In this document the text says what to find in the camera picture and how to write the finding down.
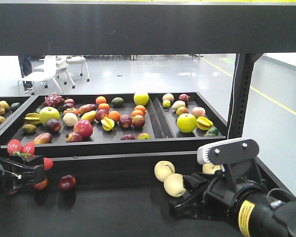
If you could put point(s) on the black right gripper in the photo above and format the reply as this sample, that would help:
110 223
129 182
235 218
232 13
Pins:
218 203

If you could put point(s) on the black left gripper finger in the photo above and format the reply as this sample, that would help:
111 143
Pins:
19 177
14 162

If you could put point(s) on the red strawberry bunch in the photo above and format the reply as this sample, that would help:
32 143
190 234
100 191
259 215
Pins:
15 147

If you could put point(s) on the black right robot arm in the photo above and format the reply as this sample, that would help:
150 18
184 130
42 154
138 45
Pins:
251 209

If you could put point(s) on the red dragon fruit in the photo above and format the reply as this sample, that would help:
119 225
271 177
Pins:
53 100

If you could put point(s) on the black fruit display shelf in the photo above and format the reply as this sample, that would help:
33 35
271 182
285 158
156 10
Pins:
211 50

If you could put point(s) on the dark red apple left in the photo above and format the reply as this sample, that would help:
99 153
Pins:
41 185

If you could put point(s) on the dark red apple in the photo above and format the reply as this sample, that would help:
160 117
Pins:
41 185
67 183

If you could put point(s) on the pale pear centre lower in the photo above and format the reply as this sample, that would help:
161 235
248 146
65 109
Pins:
174 185

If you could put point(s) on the pale pear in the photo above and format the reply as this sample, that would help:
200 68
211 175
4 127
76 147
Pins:
174 185
210 168
163 169

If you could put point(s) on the pale pear right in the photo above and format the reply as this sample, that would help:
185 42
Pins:
210 168

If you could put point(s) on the dark red apple right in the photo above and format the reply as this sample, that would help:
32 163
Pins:
67 183

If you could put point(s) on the pale pear centre upper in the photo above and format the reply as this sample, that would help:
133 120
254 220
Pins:
163 169

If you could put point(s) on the green apple left tray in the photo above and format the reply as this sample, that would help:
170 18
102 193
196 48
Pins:
47 113

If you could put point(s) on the green apple tray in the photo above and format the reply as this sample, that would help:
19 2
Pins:
186 123
47 113

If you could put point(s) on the large red apple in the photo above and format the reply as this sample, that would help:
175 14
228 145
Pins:
83 128

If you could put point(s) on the yellow starfruit right tray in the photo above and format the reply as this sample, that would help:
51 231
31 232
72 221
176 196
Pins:
204 123

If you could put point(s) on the green apple right tray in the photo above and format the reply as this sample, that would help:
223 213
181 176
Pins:
186 123

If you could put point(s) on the yellow starfruit centre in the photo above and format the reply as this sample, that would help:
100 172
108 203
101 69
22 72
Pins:
107 124

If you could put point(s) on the white plastic chair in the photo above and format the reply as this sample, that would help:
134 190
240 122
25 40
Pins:
49 72

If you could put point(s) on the person in dark clothes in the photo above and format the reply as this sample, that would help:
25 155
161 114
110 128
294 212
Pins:
26 69

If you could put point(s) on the yellow green pomelo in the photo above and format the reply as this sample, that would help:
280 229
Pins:
141 98

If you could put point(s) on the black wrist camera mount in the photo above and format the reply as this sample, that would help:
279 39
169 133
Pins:
237 157

